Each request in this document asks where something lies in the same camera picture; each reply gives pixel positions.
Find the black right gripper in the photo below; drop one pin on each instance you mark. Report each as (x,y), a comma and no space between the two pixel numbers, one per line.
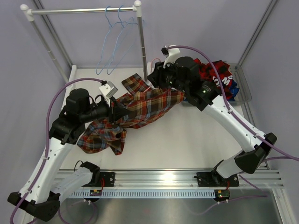
(157,77)

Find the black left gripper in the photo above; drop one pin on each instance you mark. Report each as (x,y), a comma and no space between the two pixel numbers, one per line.
(116,112)

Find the brown plaid shirt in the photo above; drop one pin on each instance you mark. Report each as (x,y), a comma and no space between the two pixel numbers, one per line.
(146,105)

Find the red black checked shirt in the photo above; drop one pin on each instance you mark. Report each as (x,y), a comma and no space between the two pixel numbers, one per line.
(207,73)

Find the light blue hanger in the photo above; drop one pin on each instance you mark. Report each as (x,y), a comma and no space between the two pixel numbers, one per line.
(126,27)

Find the blue plaid shirt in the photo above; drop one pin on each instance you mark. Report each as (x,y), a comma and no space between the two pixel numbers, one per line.
(209,90)

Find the pink wire hanger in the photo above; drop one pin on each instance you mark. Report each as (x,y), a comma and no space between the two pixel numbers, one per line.
(150,69)

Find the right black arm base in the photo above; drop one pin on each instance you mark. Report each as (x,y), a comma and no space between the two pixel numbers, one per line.
(212,179)

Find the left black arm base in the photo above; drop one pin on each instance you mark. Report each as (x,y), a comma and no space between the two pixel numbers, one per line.
(105,179)

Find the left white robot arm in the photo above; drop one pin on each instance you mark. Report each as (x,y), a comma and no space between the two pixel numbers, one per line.
(40,197)

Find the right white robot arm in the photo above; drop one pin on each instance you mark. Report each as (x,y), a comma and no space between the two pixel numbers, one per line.
(183,75)

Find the clear grey plastic bin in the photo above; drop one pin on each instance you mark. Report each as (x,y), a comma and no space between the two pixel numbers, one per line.
(244,94)

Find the silver white clothes rack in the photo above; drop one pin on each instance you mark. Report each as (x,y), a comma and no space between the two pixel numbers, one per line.
(85,31)

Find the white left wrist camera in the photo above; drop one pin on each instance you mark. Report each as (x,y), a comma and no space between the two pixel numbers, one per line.
(107,91)

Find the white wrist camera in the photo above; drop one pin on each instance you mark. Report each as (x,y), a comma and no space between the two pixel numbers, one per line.
(172,53)
(107,91)

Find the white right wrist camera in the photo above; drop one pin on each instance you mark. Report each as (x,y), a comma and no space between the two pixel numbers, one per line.
(172,53)

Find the white slotted cable duct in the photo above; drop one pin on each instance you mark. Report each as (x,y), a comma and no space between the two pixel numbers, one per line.
(144,193)

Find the aluminium mounting rail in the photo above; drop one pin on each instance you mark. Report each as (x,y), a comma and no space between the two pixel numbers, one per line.
(184,179)

